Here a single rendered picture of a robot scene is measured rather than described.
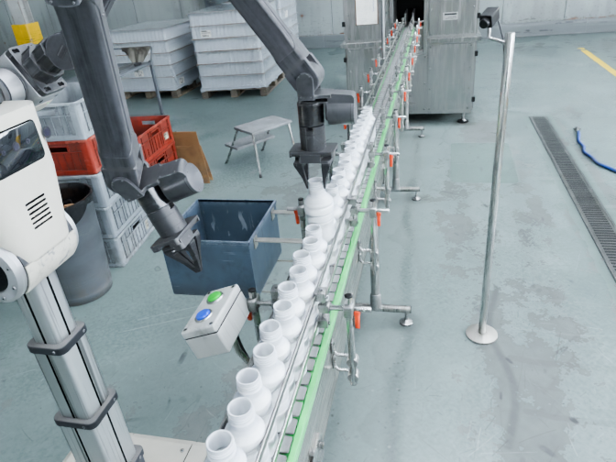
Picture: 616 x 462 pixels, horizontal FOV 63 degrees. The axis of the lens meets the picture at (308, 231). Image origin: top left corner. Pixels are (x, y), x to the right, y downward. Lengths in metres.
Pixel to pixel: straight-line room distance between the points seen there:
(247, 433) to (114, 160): 0.48
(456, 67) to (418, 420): 4.07
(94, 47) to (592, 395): 2.27
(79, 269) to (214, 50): 5.06
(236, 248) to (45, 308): 0.58
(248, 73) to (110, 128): 6.78
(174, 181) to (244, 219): 1.00
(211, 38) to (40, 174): 6.57
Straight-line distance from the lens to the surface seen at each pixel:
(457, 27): 5.57
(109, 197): 3.47
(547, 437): 2.32
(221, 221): 1.97
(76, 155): 3.38
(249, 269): 1.65
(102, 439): 1.59
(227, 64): 7.69
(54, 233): 1.28
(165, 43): 8.13
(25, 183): 1.21
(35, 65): 1.34
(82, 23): 0.78
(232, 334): 1.03
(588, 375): 2.62
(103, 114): 0.86
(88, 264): 3.23
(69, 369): 1.44
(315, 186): 1.17
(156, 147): 4.23
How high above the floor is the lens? 1.72
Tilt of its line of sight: 28 degrees down
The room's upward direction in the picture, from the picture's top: 6 degrees counter-clockwise
